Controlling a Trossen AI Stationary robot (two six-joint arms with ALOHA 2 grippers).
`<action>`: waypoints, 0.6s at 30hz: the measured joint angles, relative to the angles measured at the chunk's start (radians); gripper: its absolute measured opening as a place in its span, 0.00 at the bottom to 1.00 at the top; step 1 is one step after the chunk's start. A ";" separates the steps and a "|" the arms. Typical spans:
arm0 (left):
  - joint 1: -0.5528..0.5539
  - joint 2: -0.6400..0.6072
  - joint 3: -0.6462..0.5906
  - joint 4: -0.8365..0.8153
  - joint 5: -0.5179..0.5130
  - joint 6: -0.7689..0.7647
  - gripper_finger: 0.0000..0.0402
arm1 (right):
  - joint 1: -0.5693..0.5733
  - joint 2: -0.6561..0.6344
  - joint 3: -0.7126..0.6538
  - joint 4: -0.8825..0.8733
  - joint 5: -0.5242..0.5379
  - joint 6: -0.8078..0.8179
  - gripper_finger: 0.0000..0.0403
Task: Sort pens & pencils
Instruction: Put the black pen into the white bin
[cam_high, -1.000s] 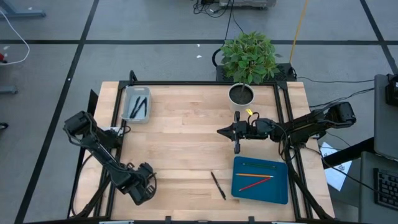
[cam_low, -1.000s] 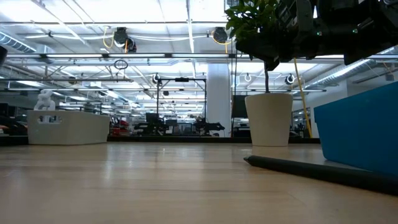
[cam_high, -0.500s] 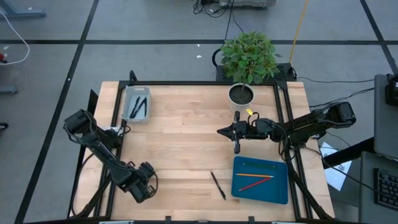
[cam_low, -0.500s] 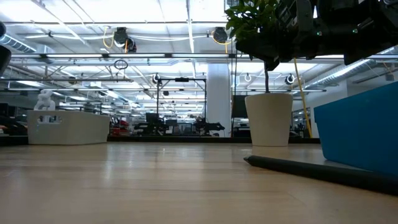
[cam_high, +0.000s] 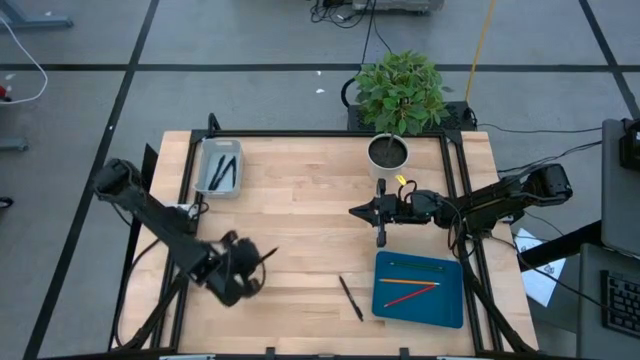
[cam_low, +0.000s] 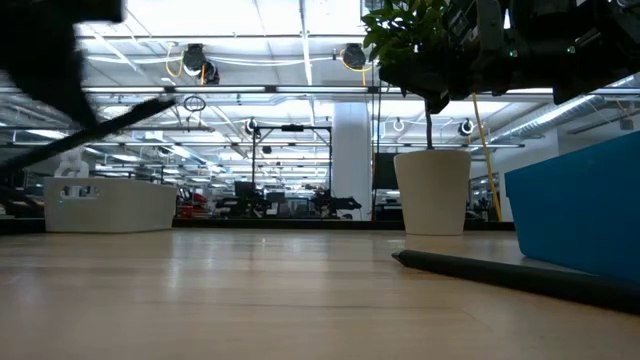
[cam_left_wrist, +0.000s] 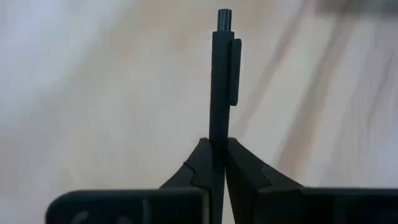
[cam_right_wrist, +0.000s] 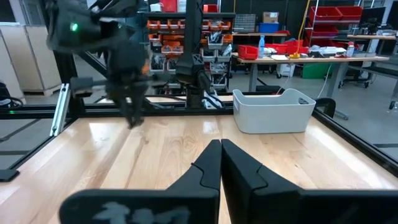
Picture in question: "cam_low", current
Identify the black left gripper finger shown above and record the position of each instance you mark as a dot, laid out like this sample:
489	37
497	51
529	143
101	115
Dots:
75	95

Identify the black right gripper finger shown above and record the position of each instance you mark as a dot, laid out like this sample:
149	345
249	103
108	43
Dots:
420	80

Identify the white plastic bin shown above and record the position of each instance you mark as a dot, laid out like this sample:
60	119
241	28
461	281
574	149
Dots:
115	210

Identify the blue plastic bin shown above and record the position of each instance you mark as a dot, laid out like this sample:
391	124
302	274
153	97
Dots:
575	215

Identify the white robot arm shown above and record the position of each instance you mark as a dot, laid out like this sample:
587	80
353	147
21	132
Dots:
72	167

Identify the green leafy plant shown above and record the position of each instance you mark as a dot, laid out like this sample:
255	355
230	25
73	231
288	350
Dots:
395	30

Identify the black computer monitor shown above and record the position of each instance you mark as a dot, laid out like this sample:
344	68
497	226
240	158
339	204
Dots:
385	172

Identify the white plant pot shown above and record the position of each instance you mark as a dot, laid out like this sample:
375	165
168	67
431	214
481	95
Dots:
432	195

